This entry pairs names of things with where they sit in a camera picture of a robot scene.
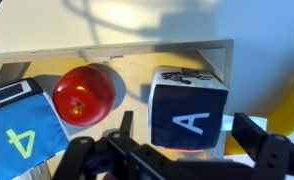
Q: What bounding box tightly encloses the wooden crate tray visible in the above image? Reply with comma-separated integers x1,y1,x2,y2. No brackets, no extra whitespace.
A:
0,38,235,180

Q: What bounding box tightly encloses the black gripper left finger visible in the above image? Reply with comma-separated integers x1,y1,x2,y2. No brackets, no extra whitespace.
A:
52,110,145,180

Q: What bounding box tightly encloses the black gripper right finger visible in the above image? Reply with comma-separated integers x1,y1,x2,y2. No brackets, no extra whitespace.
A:
231,112,294,180

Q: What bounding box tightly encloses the dark plush cube letter A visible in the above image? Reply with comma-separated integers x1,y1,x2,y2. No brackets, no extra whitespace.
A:
147,65,230,150

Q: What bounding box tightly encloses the yellow banana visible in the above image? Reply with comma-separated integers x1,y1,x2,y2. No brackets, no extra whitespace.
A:
224,71,294,156

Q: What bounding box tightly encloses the red apple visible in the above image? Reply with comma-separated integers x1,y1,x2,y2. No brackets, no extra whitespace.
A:
52,65,116,128

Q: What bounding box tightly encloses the blue plush cube number 4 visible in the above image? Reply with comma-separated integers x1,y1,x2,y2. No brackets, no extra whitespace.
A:
0,77,71,180

